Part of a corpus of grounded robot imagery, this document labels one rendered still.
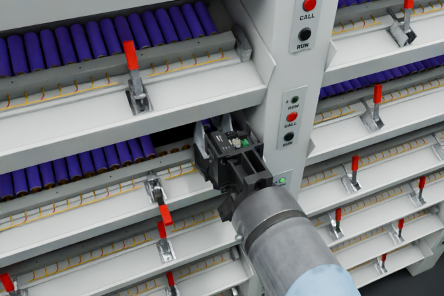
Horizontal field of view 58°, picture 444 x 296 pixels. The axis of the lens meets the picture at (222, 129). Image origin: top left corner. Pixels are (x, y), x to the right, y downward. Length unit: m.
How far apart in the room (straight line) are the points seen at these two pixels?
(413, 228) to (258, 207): 0.98
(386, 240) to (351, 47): 0.82
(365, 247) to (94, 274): 0.82
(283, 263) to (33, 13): 0.37
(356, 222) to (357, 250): 0.19
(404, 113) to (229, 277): 0.53
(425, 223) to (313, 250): 1.01
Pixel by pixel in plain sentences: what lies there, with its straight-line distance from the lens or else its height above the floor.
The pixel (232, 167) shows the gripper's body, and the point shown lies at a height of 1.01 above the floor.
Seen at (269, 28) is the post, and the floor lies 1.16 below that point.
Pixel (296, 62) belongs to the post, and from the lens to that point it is 0.59.
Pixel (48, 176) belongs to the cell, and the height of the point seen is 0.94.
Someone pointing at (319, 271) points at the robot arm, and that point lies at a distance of 0.46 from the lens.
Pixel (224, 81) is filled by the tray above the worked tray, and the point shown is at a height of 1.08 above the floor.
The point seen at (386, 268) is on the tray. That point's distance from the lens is 1.53.
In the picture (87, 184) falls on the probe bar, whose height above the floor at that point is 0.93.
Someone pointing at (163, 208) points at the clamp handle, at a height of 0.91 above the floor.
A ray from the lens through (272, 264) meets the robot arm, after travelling 0.48.
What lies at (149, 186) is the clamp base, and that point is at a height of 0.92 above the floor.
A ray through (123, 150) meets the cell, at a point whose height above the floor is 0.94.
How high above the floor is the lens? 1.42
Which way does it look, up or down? 42 degrees down
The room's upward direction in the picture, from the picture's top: straight up
